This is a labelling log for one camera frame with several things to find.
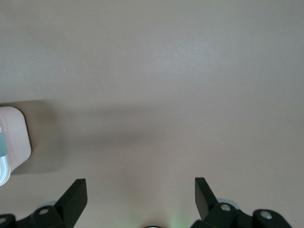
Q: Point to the grey box latch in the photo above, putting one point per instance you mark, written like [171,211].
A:
[2,143]

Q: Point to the white plastic box base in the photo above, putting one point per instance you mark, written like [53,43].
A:
[16,137]

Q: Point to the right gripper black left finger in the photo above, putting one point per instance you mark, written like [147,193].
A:
[71,204]

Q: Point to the white plastic box lid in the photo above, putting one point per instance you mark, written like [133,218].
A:
[3,171]

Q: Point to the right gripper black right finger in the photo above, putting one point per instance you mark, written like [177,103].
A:
[206,204]

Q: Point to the brown table mat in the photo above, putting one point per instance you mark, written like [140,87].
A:
[166,83]

